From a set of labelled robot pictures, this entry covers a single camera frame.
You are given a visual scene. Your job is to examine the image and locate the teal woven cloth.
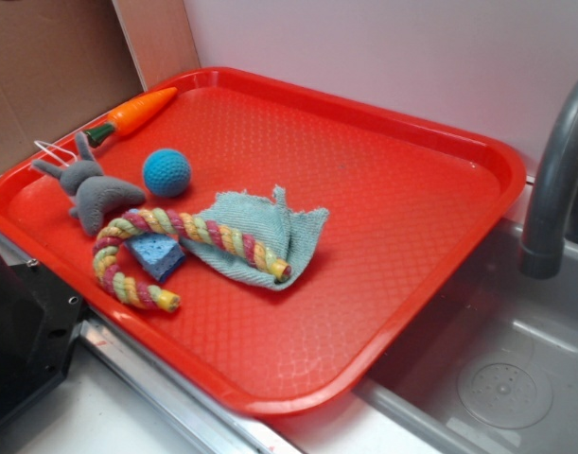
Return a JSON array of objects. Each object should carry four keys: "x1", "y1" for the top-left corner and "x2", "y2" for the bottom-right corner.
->
[{"x1": 180, "y1": 186, "x2": 329, "y2": 291}]

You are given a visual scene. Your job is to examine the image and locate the brown cardboard panel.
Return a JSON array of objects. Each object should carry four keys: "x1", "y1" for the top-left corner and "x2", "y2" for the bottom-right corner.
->
[{"x1": 0, "y1": 1, "x2": 200, "y2": 174}]

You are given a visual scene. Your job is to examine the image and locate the grey sink faucet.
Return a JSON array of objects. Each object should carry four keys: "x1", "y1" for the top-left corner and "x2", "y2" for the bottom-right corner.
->
[{"x1": 518, "y1": 81, "x2": 578, "y2": 279}]

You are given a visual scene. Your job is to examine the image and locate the blue textured ball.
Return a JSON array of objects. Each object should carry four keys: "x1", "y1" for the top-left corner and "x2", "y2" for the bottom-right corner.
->
[{"x1": 142, "y1": 148, "x2": 192, "y2": 198}]

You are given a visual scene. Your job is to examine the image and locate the blue sponge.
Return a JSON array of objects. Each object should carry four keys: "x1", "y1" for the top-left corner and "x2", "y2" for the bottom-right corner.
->
[{"x1": 123, "y1": 209, "x2": 186, "y2": 283}]

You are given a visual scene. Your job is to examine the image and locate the multicolored braided rope toy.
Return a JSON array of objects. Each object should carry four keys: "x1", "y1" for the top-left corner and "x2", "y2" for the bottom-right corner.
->
[{"x1": 92, "y1": 208, "x2": 292, "y2": 313}]

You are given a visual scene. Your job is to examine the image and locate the orange toy carrot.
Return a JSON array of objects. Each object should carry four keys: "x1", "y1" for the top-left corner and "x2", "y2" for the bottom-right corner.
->
[{"x1": 83, "y1": 87, "x2": 179, "y2": 148}]

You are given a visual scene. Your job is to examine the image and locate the grey plastic sink basin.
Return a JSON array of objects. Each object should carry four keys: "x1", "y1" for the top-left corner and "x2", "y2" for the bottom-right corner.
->
[{"x1": 356, "y1": 220, "x2": 578, "y2": 453}]

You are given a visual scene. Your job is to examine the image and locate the red plastic tray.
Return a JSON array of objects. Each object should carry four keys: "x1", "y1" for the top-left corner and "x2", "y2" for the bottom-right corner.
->
[{"x1": 0, "y1": 68, "x2": 526, "y2": 416}]

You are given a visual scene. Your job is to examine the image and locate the grey plush bunny toy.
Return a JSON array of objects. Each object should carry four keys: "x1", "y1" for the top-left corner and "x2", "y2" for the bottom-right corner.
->
[{"x1": 31, "y1": 132, "x2": 146, "y2": 236}]

